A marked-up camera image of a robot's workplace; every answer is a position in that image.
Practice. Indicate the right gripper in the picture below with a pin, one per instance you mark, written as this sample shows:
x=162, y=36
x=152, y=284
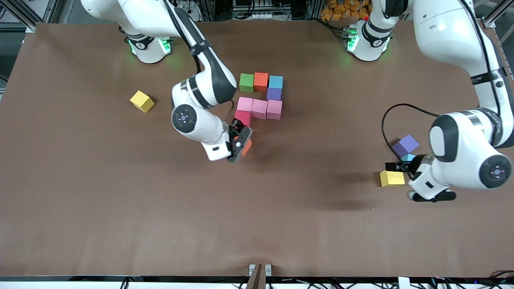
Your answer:
x=235, y=131

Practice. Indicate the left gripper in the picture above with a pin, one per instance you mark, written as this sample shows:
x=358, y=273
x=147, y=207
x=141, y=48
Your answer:
x=411, y=165

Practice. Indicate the red foam cube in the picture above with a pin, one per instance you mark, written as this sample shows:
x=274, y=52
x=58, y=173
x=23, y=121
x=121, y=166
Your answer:
x=243, y=117

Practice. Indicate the yellow foam cube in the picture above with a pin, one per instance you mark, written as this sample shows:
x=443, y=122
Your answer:
x=141, y=101
x=392, y=178

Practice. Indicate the pink foam cube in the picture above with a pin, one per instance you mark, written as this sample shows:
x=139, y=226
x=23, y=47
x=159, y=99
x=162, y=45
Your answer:
x=244, y=103
x=274, y=110
x=260, y=109

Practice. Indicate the orange foam cube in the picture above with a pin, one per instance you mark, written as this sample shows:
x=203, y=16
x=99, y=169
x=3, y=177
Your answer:
x=260, y=81
x=247, y=147

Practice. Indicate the green foam cube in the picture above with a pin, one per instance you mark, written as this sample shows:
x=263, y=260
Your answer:
x=246, y=82

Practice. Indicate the purple foam cube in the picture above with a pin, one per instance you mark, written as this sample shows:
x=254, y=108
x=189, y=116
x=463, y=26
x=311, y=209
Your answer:
x=405, y=145
x=274, y=94

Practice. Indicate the turquoise foam cube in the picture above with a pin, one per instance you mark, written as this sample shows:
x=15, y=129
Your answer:
x=275, y=82
x=407, y=157

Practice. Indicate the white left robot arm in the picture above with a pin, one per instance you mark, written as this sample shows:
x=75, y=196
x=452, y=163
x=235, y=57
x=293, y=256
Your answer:
x=461, y=148

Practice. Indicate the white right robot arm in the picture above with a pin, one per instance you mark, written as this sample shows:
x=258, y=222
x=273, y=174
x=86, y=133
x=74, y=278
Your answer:
x=192, y=120

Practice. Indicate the small white box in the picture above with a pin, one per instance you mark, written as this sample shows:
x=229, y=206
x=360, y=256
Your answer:
x=403, y=283

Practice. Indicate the equipment rack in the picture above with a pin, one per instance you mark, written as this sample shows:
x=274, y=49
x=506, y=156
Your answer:
x=253, y=8

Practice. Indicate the pile of orange objects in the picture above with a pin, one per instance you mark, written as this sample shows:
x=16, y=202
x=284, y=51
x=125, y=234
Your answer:
x=339, y=10

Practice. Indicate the brown pole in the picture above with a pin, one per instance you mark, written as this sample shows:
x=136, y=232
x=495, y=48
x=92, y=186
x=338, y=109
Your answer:
x=258, y=281

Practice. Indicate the silver metal bracket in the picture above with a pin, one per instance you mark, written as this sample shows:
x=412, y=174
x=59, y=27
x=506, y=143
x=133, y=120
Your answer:
x=251, y=270

